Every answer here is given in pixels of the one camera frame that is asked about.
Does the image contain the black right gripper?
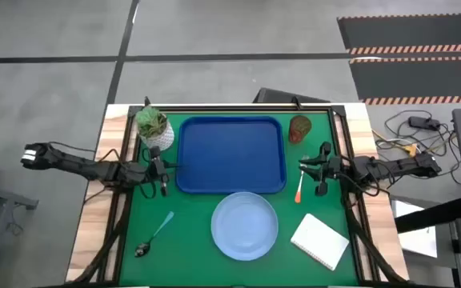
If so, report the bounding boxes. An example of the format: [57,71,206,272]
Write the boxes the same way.
[299,142,344,197]

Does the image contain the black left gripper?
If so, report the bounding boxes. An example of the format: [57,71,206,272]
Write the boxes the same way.
[146,146,184,198]

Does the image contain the silver fork with orange handle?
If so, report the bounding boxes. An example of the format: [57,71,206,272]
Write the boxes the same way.
[294,154,310,204]

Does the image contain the red translucent plastic cup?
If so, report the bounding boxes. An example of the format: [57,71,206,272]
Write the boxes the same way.
[288,114,313,145]

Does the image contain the silver spoon with teal handle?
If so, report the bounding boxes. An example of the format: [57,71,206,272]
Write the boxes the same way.
[134,210,175,258]

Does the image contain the light blue round plate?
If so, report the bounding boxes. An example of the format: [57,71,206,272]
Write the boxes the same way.
[210,191,279,262]

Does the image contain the blue plastic tray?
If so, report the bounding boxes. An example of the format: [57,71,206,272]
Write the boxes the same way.
[175,115,288,195]

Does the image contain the succulent in white pot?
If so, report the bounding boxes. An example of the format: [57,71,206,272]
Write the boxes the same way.
[134,104,175,152]

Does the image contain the white spiral notebook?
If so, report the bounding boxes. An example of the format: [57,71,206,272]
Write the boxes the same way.
[290,213,351,272]

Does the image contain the green table mat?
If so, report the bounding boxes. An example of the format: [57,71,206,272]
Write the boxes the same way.
[118,111,360,287]

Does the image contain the black chair back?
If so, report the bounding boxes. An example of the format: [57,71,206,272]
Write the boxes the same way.
[252,86,331,106]

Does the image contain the black power adapter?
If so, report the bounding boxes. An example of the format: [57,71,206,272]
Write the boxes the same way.
[408,115,441,131]

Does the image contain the black hazard-striped floor mat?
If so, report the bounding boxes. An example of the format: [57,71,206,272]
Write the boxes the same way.
[336,13,461,56]
[349,55,461,106]

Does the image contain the black metal table frame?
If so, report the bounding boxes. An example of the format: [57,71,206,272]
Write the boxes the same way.
[96,103,378,286]

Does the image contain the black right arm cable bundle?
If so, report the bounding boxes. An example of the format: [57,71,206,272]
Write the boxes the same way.
[340,186,410,284]

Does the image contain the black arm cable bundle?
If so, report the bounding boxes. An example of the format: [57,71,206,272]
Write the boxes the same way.
[340,186,410,284]
[70,190,132,284]

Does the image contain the black left arm cable bundle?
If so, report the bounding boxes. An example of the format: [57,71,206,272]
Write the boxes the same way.
[70,190,132,284]

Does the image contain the tangled floor cables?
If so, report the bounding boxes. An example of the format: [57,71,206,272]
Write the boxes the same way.
[371,109,461,187]

